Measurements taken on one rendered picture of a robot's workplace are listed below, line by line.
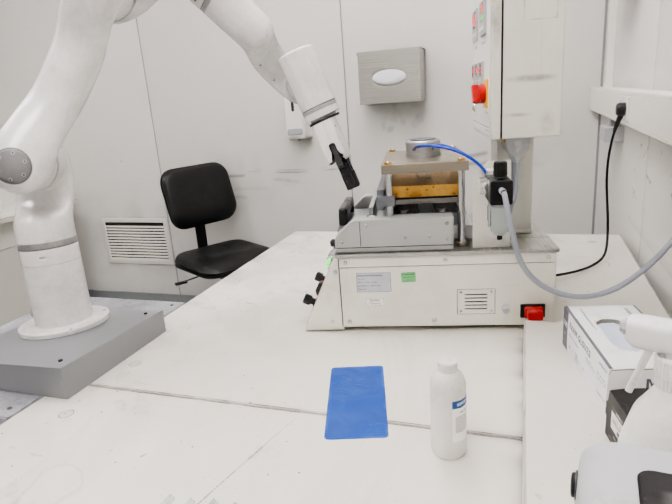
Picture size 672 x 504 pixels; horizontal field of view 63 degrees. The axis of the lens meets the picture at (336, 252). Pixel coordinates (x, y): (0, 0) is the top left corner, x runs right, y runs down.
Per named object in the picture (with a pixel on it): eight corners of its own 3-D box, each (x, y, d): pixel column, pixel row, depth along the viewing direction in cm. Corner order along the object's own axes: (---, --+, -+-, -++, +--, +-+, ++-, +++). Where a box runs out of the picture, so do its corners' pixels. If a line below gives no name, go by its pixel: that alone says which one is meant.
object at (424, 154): (484, 182, 138) (484, 129, 135) (503, 207, 109) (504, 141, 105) (388, 186, 142) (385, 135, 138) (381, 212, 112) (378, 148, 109)
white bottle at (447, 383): (428, 458, 78) (426, 367, 74) (434, 437, 83) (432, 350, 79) (464, 463, 76) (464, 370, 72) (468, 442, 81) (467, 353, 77)
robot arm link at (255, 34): (197, 25, 127) (296, 115, 136) (201, 2, 112) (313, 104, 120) (222, -3, 128) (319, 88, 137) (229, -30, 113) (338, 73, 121)
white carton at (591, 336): (632, 342, 98) (635, 304, 96) (696, 415, 76) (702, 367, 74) (561, 343, 99) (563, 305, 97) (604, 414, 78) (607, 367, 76)
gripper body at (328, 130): (311, 120, 131) (330, 163, 134) (303, 122, 122) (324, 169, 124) (340, 107, 130) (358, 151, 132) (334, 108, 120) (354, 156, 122)
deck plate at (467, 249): (525, 214, 143) (525, 210, 143) (559, 251, 110) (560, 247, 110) (351, 221, 150) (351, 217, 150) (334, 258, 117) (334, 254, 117)
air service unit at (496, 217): (502, 226, 113) (503, 154, 108) (514, 245, 99) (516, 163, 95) (476, 227, 113) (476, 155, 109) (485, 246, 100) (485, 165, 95)
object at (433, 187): (457, 185, 136) (457, 147, 134) (466, 203, 115) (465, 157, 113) (388, 188, 139) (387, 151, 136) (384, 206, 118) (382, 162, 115)
